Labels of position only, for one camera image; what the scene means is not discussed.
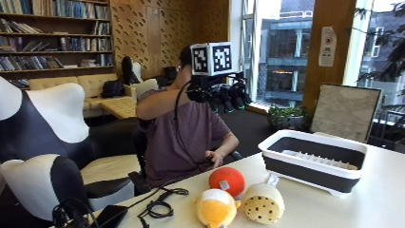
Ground orange round plush toy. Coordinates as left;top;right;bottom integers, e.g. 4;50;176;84
208;166;247;198

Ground person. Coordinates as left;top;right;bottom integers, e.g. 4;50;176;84
136;46;241;188

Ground white marker cube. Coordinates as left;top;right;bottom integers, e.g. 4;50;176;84
189;41;236;77

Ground potted green plant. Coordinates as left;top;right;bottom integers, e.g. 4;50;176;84
265;104;311;131

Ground yellow and white plush toy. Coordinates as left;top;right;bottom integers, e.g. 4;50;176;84
193;188;241;228

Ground small black bag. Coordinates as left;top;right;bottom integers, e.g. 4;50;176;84
163;66;179;81

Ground cream spotted plush toy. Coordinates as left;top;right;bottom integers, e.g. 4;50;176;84
240;173;287;226

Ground white and black dish tub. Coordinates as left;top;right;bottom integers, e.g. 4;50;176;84
257;129;369;199

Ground white plate rack insert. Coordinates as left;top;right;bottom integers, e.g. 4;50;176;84
281;149;361;171

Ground tall black and white chair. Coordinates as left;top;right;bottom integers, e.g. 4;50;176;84
120;55;144;86

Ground framed grey board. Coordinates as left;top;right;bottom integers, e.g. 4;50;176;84
311;83;384;143

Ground white paper notice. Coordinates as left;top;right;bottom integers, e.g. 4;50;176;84
317;26;339;68

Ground yellow tufted ottoman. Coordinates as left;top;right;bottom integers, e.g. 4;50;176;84
99;96;140;121

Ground black backpack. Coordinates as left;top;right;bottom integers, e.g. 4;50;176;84
99;79;127;100

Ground black smartphone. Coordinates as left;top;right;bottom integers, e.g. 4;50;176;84
90;204;129;228

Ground yellow tufted sofa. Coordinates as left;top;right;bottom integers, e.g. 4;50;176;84
28;72;140;120

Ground row of books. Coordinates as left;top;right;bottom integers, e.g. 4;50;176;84
0;18;112;36
0;52;115;72
0;0;112;21
0;35;115;53

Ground large black and white chair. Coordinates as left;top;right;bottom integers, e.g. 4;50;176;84
0;75;143;211

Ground wooden bookshelf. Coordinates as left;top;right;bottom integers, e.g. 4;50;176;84
0;0;116;90

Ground black coiled cable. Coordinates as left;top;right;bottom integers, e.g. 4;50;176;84
137;186;191;220

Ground black tangled cables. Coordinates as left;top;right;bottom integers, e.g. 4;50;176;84
51;197;102;228

